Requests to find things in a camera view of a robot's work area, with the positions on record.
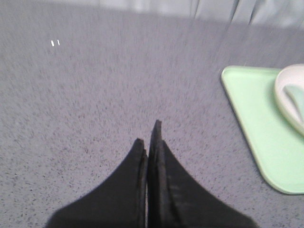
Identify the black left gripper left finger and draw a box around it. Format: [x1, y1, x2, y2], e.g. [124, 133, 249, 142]
[46, 139, 148, 228]

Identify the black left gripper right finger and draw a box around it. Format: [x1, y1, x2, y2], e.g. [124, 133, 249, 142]
[147, 120, 258, 228]

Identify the cream round plate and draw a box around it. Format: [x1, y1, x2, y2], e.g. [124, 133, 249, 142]
[274, 64, 304, 135]

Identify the green utensil on plate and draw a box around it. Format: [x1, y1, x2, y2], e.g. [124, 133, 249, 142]
[284, 84, 304, 123]

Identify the light green plastic tray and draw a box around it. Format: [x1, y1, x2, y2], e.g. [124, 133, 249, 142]
[221, 66, 304, 195]

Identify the white curtain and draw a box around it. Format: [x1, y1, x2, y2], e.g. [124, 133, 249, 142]
[0, 0, 304, 30]

